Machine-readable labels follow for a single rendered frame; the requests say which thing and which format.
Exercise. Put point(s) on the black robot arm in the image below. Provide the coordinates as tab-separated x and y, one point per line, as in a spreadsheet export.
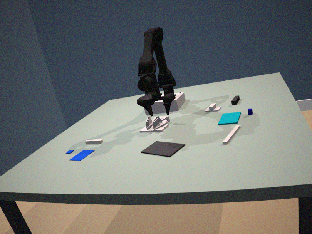
147	67

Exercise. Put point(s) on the pale pink flat bar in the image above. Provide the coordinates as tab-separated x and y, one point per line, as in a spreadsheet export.
231	135

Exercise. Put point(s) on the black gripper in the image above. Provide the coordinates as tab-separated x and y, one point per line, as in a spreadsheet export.
167	99

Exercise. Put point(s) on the blue flat panel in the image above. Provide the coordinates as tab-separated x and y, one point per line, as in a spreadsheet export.
82	155

